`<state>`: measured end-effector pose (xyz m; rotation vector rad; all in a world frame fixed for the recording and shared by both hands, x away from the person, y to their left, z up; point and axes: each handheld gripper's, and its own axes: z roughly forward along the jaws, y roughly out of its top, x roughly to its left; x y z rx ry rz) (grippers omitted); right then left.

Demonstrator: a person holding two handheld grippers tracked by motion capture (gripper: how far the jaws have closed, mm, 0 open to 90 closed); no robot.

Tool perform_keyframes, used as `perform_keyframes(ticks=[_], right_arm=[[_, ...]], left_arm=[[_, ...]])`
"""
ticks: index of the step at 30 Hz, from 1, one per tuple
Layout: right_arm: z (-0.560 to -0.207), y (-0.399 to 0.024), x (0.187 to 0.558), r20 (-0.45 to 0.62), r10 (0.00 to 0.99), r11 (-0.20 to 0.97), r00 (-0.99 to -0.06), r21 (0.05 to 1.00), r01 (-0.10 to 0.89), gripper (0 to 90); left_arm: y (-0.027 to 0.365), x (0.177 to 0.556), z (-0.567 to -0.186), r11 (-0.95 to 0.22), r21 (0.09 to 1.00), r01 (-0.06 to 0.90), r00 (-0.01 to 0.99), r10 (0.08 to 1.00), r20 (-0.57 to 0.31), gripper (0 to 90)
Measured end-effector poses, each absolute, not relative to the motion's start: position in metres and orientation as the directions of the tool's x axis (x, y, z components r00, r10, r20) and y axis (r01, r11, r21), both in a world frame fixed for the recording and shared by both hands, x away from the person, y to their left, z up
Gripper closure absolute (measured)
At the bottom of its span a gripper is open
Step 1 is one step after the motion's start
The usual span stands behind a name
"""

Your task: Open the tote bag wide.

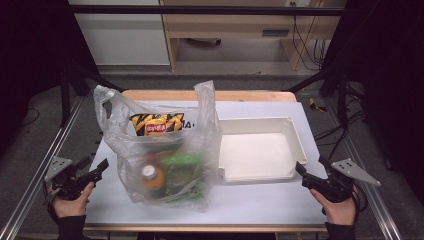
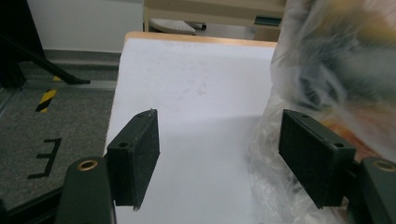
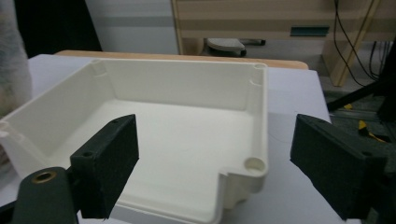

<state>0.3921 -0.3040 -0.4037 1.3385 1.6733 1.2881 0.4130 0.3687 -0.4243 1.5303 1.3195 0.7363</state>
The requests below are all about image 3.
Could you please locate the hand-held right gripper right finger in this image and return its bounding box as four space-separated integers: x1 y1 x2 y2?
290 113 389 221

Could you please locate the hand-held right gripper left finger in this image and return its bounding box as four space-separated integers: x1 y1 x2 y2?
69 114 140 219

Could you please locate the white plastic tray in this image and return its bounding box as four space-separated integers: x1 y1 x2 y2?
0 58 269 224

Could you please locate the yellow black floor tape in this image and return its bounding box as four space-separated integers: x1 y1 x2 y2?
343 103 389 144

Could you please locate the black metal stand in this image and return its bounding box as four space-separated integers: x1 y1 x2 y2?
326 40 396 123

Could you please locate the white cabinet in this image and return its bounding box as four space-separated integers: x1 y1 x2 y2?
85 0 180 55

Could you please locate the grey chair base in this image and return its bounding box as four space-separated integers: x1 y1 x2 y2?
206 37 266 58

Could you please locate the light wooden desk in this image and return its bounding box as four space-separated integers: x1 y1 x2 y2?
171 0 396 88

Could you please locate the black cable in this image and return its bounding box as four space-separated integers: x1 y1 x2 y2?
369 40 394 79
333 0 381 82

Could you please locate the dark drawer handle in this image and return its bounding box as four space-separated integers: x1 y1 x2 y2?
290 26 331 37

